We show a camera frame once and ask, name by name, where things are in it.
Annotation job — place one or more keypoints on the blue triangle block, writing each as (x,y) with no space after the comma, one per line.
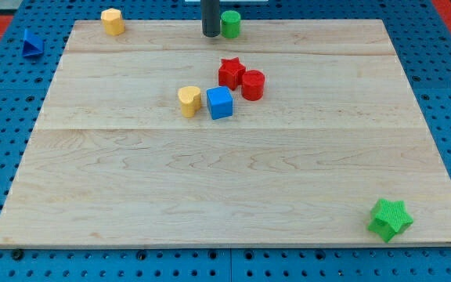
(32,44)

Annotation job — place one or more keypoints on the red star block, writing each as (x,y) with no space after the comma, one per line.
(230,73)

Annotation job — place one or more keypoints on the yellow hexagon block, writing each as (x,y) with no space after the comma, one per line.
(112,21)

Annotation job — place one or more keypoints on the blue cube block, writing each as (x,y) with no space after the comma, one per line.
(219,102)

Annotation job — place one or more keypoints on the red cylinder block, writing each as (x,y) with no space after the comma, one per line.
(253,83)

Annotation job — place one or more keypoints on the wooden board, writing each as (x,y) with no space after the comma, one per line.
(112,163)

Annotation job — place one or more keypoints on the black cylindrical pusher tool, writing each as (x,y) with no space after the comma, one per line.
(210,17)

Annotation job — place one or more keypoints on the green cylinder block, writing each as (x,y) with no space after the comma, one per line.
(230,21)

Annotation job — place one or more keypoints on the yellow heart block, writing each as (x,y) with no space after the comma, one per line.
(190,100)

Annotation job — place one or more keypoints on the green star block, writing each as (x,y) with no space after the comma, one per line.
(389,218)

